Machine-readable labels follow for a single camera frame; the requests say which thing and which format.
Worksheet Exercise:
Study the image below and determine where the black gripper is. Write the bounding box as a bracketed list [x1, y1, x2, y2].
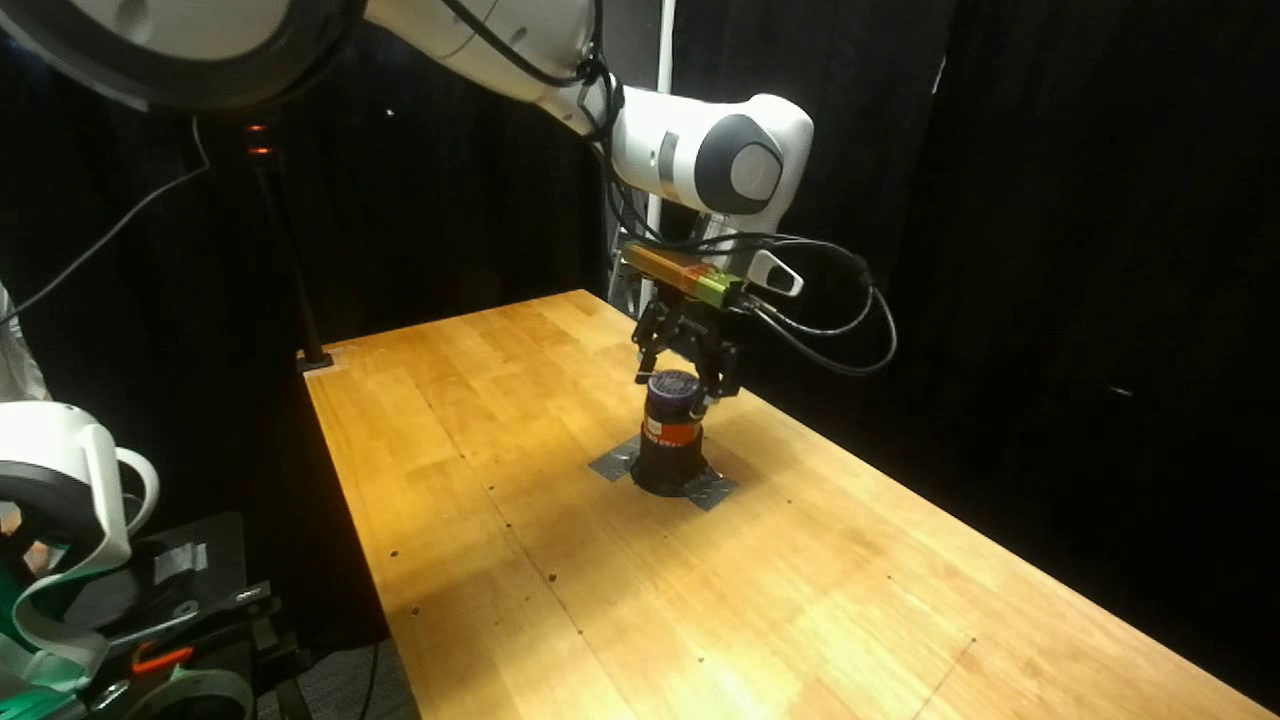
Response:
[628, 293, 747, 406]

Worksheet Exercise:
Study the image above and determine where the black cup with orange band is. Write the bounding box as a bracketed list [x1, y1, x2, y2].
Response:
[628, 369, 710, 500]

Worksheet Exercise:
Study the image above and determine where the white vertical pole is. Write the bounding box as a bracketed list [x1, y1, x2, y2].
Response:
[647, 0, 681, 97]

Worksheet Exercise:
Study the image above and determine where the black tripod stand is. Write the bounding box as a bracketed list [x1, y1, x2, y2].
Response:
[235, 117, 337, 375]

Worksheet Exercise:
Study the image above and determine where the black curtain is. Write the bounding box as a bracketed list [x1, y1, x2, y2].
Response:
[0, 0, 1280, 714]

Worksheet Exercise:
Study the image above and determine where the round black-rimmed lamp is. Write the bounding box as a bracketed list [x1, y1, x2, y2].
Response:
[0, 0, 366, 121]

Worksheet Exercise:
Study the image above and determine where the white rounded machine housing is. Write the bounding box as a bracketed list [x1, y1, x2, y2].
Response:
[0, 285, 164, 592]

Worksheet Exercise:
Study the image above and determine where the green plastic part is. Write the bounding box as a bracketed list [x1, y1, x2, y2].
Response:
[0, 531, 134, 706]

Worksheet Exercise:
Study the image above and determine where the black looped gripper cable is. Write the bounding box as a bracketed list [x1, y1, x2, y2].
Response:
[714, 232, 905, 379]

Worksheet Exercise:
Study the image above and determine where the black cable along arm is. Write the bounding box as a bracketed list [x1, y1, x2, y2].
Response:
[438, 0, 632, 248]

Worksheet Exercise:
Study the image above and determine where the thin black lamp cable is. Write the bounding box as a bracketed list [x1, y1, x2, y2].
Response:
[0, 117, 221, 331]

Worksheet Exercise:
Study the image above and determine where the orange-handled clamp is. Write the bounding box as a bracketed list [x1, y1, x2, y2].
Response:
[122, 639, 199, 679]

